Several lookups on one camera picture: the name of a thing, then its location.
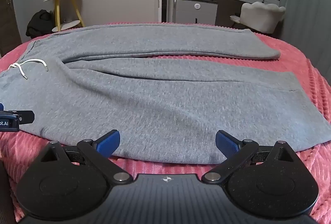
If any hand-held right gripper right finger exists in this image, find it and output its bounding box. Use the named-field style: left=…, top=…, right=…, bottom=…
left=200, top=129, right=298, bottom=185

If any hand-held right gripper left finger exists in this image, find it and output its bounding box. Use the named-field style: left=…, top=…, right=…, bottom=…
left=39, top=129, right=133, bottom=186

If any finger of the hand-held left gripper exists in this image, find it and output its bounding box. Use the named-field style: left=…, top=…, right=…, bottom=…
left=0, top=102, right=35, bottom=124

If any grey sock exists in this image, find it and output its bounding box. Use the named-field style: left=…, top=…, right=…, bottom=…
left=0, top=24, right=331, bottom=165

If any black bag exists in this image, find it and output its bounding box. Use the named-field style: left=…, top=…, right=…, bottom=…
left=25, top=9, right=56, bottom=39

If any yellow side table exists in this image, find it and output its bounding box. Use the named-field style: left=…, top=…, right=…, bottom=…
left=43, top=0, right=86, bottom=32

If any pink ribbed blanket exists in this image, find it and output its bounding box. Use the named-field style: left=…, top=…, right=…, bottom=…
left=0, top=21, right=331, bottom=224

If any grey cabinet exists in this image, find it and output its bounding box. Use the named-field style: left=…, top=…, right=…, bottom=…
left=173, top=0, right=219, bottom=26

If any grey curtain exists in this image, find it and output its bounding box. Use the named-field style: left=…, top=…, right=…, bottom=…
left=269, top=0, right=331, bottom=69

